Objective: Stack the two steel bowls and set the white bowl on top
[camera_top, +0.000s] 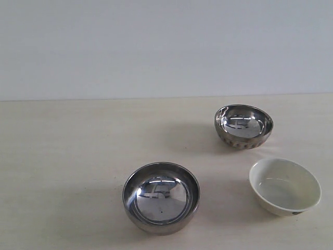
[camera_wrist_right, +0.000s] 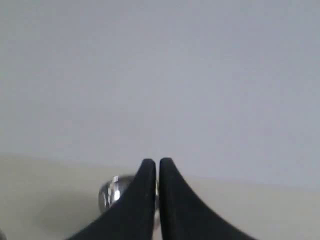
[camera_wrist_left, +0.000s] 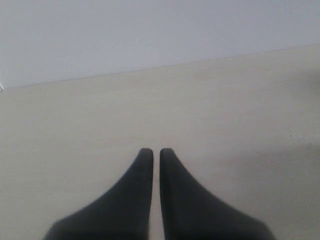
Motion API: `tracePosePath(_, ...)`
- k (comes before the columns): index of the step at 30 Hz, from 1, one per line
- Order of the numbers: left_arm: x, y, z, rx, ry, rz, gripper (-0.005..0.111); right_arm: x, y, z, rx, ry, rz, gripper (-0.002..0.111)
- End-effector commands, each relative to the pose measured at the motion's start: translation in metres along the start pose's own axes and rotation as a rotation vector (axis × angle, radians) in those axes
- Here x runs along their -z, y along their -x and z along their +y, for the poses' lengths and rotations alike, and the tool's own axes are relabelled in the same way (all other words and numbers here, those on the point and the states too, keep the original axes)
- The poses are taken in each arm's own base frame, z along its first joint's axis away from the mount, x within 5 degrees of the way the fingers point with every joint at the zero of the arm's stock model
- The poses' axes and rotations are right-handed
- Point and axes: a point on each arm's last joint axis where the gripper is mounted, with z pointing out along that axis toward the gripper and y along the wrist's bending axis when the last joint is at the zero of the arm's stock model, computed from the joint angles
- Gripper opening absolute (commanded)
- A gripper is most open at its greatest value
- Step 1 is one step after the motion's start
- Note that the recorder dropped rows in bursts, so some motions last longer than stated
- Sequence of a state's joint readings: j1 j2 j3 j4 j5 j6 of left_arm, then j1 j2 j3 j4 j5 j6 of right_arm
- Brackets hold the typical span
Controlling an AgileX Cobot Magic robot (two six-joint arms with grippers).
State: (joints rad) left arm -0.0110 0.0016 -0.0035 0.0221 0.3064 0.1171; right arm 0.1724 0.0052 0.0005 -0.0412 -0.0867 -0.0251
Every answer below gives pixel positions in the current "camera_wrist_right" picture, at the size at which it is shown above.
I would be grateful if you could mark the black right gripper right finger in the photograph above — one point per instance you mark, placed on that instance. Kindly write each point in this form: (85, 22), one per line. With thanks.
(183, 215)

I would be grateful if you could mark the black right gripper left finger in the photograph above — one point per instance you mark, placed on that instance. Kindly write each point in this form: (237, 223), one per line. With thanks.
(132, 216)

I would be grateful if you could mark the ribbed steel bowl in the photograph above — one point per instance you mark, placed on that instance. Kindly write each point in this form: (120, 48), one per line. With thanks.
(112, 190)

